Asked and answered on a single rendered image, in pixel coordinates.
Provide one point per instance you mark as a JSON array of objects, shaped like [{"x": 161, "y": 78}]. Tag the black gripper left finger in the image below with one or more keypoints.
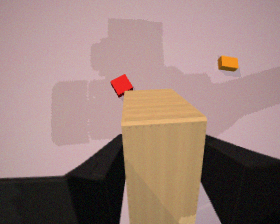
[{"x": 91, "y": 193}]

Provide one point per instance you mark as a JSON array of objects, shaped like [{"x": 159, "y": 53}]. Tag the red block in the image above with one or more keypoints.
[{"x": 121, "y": 84}]

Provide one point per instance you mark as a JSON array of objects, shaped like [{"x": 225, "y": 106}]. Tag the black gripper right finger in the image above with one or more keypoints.
[{"x": 242, "y": 185}]

